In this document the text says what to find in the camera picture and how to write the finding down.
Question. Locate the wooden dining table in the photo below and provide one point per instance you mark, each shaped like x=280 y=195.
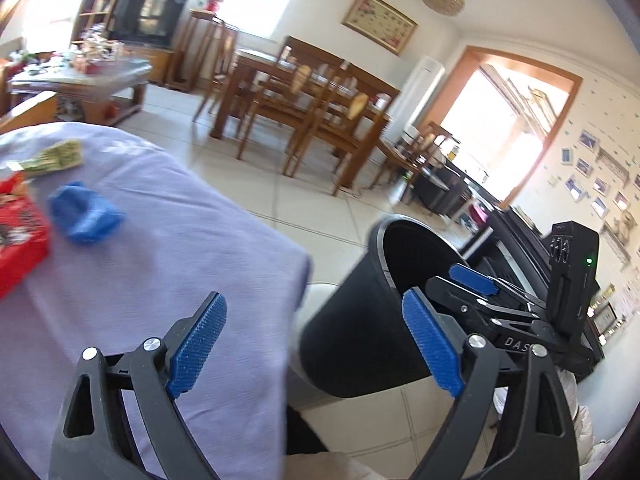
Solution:
x=250 y=60

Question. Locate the group of wall photo frames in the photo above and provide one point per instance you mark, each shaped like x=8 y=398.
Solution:
x=600 y=180

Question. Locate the wooden armchair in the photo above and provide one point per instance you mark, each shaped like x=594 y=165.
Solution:
x=30 y=110

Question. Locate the beige green snack wrapper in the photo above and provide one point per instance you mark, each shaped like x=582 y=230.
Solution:
x=55 y=157

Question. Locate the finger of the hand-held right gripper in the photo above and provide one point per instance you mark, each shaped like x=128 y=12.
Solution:
x=472 y=277
x=480 y=310

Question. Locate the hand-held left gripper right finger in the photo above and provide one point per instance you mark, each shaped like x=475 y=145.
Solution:
x=432 y=345

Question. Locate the wooden dining chair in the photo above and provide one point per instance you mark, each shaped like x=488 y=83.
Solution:
x=415 y=155
x=345 y=120
x=220 y=60
x=295 y=90

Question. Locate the black trash bin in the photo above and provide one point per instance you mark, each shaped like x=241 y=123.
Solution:
x=360 y=325

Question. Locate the wooden television stand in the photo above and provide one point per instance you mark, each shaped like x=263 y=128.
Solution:
x=150 y=62

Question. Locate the wooden coffee table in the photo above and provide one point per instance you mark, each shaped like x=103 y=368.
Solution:
x=90 y=85

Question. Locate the crumpled blue wrapper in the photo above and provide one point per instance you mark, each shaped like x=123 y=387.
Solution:
x=85 y=212

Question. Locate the red snack packet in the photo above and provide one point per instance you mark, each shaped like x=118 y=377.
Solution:
x=20 y=240

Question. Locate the coffee table clutter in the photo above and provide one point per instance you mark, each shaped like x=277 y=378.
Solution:
x=85 y=52

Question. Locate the white standing air conditioner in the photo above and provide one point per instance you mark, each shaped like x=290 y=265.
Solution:
x=425 y=90

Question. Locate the wooden door arch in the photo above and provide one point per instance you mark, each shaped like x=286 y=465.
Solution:
x=565 y=105

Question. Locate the tall wooden plant stand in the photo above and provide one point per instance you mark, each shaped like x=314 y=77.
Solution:
x=192 y=50

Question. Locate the small gold picture frame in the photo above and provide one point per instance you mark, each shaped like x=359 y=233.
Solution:
x=606 y=317

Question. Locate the framed floral picture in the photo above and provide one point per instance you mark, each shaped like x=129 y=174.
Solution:
x=380 y=22

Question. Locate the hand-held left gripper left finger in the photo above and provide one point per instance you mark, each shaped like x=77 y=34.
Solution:
x=197 y=345

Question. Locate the window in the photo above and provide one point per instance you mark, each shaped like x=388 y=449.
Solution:
x=260 y=0

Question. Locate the black piano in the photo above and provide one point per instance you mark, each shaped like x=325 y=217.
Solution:
x=510 y=245

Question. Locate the flat screen television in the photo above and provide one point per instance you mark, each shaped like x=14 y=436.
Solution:
x=147 y=20

